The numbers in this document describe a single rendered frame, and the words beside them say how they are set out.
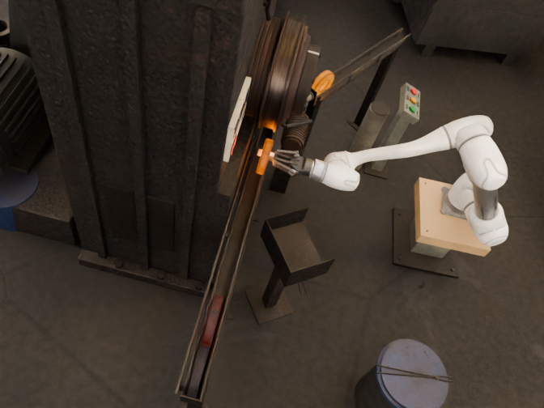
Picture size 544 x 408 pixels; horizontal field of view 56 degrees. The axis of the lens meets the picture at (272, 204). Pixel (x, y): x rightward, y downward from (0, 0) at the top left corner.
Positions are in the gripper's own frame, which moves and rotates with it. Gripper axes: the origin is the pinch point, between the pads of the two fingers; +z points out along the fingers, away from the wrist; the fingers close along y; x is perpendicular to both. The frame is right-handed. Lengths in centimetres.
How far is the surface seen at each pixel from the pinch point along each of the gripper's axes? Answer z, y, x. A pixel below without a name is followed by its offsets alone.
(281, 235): -16.9, -22.2, -22.7
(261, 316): -24, -36, -82
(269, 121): 2.8, -1.6, 21.6
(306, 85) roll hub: -6.3, 8.6, 35.3
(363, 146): -59, 78, -57
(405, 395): -84, -71, -37
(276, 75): 5.6, 2.5, 40.6
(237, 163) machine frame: 10.2, -10.9, 2.4
